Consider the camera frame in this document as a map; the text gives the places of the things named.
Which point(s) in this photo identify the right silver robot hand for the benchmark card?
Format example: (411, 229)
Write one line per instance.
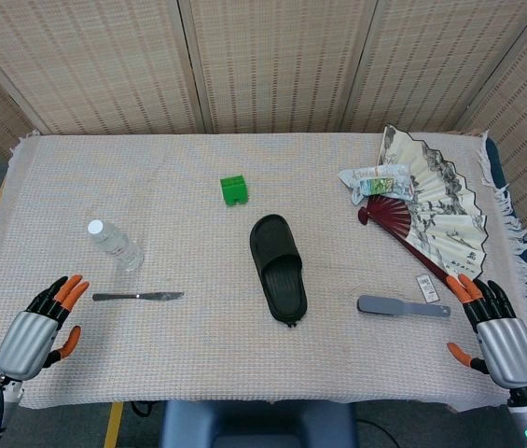
(508, 347)

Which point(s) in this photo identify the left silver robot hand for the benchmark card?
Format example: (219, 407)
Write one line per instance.
(27, 338)

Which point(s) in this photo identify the grey tool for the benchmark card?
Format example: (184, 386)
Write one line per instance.
(384, 305)

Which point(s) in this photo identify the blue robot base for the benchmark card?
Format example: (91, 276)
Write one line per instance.
(258, 427)

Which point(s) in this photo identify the small white barcode tag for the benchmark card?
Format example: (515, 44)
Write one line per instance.
(425, 287)

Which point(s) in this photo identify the steel table knife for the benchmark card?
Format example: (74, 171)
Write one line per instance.
(137, 296)

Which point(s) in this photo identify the clear plastic water bottle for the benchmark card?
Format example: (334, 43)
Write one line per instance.
(118, 245)

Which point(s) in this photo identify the painted paper folding fan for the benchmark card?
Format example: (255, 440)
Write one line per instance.
(449, 219)

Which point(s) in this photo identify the beige woven tablecloth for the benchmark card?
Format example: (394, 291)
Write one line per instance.
(207, 354)

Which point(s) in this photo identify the crumpled plastic snack bag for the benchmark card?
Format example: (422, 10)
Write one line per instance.
(375, 184)

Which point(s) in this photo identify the black rubber slipper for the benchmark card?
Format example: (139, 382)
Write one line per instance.
(277, 252)

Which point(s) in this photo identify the green plastic block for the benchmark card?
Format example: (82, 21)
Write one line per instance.
(234, 189)

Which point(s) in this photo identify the woven bamboo folding screen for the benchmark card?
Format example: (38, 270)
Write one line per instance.
(272, 60)

